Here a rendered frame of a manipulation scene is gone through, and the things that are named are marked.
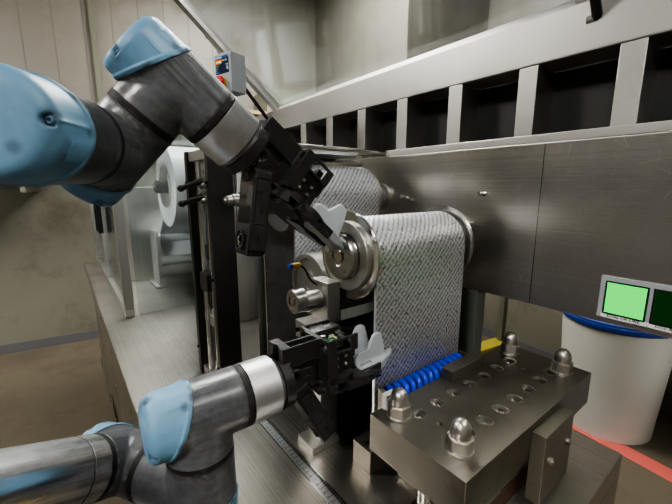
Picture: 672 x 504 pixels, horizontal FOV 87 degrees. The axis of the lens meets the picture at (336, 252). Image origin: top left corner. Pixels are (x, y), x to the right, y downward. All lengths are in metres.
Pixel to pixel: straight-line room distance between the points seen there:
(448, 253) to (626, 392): 1.90
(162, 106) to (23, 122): 0.16
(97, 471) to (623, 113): 0.85
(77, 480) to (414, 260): 0.51
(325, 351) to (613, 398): 2.13
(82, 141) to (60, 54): 3.58
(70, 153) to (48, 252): 3.52
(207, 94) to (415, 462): 0.51
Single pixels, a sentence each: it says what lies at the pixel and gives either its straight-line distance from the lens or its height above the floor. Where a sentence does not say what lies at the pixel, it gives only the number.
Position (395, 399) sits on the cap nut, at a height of 1.06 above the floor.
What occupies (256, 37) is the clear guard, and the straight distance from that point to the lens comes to 1.33.
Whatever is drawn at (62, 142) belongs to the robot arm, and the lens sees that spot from 0.30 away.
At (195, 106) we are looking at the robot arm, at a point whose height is 1.45.
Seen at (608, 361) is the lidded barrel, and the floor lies 0.47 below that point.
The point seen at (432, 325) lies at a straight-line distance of 0.70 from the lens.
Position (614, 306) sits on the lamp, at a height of 1.17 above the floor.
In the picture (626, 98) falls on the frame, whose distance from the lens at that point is 0.74.
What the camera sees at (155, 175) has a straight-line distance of 1.45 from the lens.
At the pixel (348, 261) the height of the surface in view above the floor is 1.25.
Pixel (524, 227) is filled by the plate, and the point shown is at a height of 1.29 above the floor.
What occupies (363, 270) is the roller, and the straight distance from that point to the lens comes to 0.55.
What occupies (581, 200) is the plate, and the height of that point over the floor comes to 1.34.
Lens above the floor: 1.36
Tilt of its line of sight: 10 degrees down
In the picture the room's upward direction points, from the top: straight up
